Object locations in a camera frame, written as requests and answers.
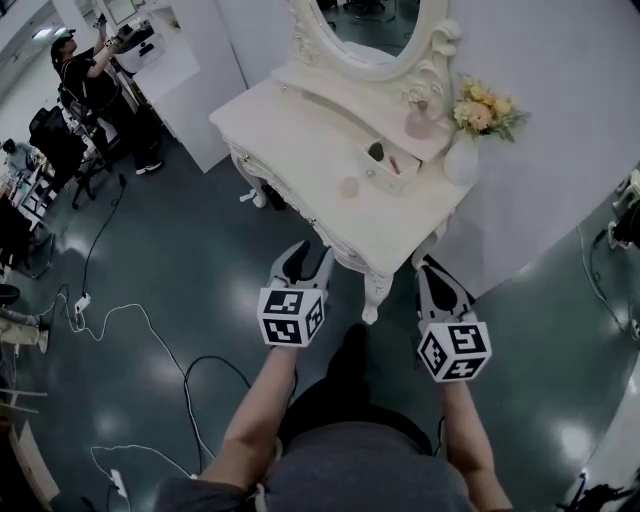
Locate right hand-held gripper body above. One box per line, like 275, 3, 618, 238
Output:
416, 298, 494, 385

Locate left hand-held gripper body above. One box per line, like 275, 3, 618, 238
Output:
256, 258, 335, 348

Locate white makeup box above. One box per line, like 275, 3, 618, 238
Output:
355, 136, 425, 195

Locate person's left forearm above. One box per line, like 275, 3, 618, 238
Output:
198, 343, 297, 494

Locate person's right forearm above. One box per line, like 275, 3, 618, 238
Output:
438, 378, 515, 512

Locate person's black trousers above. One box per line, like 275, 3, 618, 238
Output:
277, 322, 434, 457

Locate white dressing table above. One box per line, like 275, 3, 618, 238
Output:
208, 63, 477, 325

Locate white round vase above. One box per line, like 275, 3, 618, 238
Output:
443, 133, 481, 187

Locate person's grey shirt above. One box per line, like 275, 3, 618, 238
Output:
152, 421, 484, 512

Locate pink glass perfume bottle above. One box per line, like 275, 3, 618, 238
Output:
403, 89, 437, 139

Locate black and white equipment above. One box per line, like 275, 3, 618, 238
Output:
606, 168, 640, 254

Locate yellow flower bouquet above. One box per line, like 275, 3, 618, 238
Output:
451, 74, 532, 145

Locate white oval framed mirror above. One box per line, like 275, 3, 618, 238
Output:
288, 0, 464, 86

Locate black office chair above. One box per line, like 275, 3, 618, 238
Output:
28, 106, 114, 210

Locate black floor cable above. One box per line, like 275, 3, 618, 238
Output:
79, 172, 129, 301
182, 354, 252, 474

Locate grey floor cable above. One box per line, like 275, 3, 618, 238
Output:
576, 224, 640, 342

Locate white floor cable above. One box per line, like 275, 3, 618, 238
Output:
49, 284, 217, 476

